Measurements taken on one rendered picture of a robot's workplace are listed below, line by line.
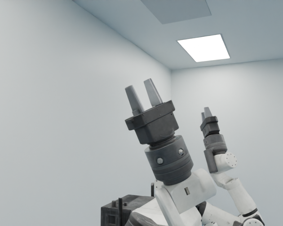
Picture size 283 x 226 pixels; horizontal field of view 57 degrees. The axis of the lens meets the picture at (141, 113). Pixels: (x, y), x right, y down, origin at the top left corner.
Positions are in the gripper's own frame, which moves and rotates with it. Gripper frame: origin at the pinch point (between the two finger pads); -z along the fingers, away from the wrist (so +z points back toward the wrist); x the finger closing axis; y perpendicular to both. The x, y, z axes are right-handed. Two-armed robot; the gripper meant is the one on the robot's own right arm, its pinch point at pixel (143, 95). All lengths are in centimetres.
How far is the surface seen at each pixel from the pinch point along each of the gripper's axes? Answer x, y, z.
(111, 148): 108, -237, 41
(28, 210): -7, -179, 46
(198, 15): 213, -130, -60
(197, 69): 375, -292, -11
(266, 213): 326, -230, 261
